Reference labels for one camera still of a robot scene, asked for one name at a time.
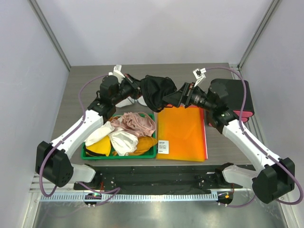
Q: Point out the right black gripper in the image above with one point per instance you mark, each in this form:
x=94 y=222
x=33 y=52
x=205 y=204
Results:
x=184 y=96

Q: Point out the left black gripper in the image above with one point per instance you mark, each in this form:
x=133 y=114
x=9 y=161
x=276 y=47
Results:
x=134 y=84

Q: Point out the white mesh laundry bag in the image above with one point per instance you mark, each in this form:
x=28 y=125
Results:
x=130 y=101

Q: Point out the black lace bra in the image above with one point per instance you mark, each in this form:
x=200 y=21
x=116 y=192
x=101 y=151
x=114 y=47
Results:
x=153 y=90

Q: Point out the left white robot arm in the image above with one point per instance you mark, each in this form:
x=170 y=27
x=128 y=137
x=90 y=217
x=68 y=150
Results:
x=53 y=159

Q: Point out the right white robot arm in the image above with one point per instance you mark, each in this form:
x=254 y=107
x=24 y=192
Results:
x=272 y=177

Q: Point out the pink satin bra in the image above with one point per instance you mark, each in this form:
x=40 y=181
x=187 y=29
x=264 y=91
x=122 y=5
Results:
x=139 y=124

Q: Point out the white bra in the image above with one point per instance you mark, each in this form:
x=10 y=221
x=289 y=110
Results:
x=121 y=141

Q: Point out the mustard yellow bra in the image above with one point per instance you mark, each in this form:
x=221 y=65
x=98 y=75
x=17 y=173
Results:
x=104 y=147

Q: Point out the orange plastic folder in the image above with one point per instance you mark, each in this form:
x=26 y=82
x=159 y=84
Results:
x=179 y=134

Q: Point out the green plastic tray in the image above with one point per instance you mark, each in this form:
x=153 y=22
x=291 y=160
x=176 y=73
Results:
x=149 y=154

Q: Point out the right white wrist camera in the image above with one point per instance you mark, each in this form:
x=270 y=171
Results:
x=199 y=75

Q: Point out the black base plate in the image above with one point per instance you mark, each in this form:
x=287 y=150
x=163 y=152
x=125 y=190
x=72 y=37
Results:
x=159 y=180

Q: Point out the white cable duct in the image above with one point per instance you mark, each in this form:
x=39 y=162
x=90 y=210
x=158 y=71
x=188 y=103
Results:
x=92 y=197

